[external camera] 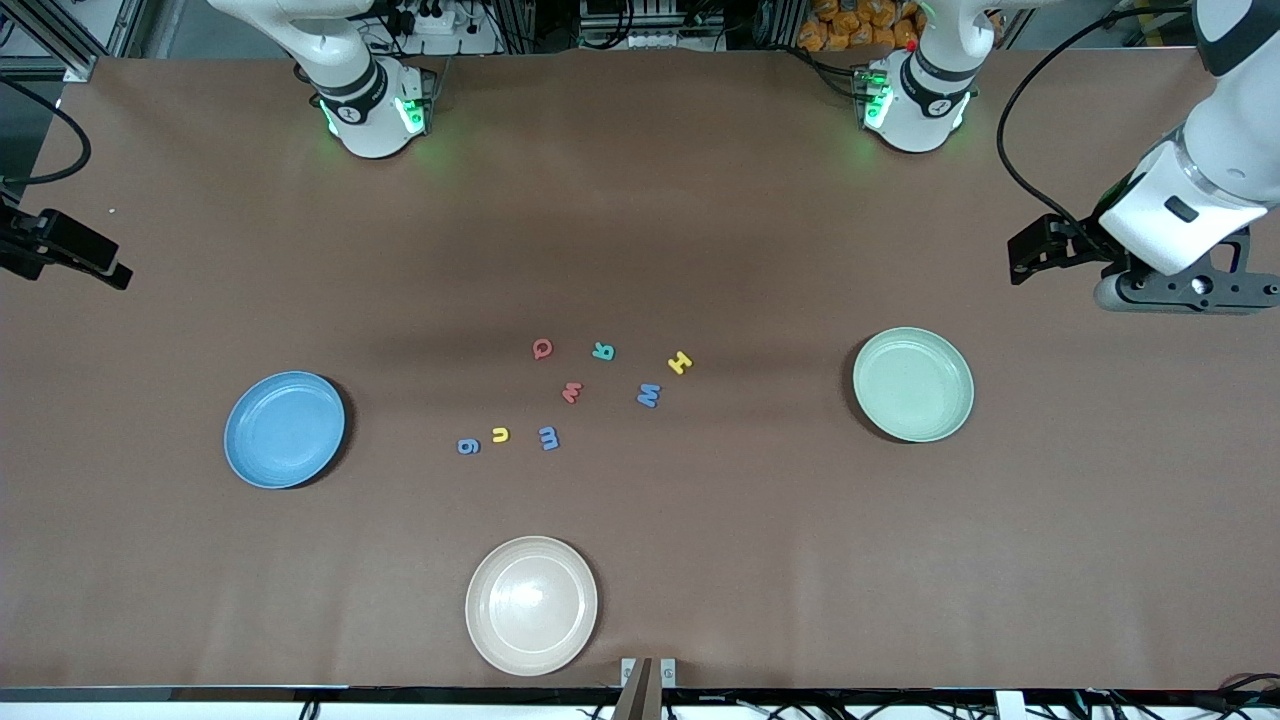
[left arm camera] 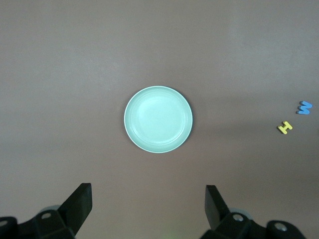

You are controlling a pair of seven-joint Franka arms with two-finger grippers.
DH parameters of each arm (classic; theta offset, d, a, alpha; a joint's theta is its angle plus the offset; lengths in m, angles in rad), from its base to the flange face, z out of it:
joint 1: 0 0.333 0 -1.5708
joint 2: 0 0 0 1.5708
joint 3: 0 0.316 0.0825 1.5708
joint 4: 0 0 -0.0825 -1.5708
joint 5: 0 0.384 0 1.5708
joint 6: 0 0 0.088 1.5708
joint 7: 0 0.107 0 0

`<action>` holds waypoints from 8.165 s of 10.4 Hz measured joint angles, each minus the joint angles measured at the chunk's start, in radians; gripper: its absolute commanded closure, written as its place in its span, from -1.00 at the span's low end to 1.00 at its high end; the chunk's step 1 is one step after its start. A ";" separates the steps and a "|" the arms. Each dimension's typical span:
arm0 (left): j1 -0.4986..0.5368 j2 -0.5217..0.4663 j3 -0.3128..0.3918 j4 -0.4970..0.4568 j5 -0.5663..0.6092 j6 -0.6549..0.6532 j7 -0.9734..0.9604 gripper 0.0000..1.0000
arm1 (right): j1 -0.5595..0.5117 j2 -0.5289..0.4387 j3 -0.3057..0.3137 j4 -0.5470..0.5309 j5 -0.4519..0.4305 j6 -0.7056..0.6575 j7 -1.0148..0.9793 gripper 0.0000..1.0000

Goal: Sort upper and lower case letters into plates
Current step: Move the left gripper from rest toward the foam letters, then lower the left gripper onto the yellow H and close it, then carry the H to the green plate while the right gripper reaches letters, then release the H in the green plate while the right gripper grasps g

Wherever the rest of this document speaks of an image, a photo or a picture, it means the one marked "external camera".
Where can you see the pile of orange items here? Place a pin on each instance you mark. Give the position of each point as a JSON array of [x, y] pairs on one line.
[[850, 25]]

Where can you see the white power strip with plugs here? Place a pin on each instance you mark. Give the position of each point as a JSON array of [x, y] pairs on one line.
[[435, 20]]

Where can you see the teal letter R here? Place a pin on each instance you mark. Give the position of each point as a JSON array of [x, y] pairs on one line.
[[603, 351]]

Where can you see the blue plate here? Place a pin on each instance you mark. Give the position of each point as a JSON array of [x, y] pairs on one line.
[[285, 430]]

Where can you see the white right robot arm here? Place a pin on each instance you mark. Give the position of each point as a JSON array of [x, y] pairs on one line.
[[360, 100]]

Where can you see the blue small letter m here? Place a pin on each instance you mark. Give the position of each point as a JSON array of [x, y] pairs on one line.
[[549, 438]]

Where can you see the beige plate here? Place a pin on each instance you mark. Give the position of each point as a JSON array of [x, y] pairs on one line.
[[531, 605]]

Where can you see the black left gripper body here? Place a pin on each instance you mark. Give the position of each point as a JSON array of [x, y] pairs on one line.
[[1082, 245]]

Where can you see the pink letter Q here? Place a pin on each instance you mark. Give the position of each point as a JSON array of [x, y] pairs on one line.
[[535, 349]]

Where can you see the white socket strip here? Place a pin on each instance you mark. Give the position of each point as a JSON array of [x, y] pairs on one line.
[[645, 40]]

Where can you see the camera mount post with brackets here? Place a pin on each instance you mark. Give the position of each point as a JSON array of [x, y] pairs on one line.
[[640, 700]]

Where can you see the aluminium frame bar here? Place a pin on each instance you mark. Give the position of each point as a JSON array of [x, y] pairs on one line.
[[80, 62]]

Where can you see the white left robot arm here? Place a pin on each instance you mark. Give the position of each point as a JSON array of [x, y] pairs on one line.
[[1215, 150]]

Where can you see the yellow letter H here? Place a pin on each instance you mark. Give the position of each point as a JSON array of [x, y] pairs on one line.
[[680, 363]]

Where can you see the red small letter w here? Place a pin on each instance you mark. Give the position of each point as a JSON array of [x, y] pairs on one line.
[[571, 393]]

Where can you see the blue capital letter W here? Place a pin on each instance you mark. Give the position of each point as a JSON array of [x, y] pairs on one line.
[[649, 396]]

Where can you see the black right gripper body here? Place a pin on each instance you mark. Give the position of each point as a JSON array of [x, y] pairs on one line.
[[22, 243]]

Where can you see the green plate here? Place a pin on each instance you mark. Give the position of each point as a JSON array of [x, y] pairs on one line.
[[913, 385]]

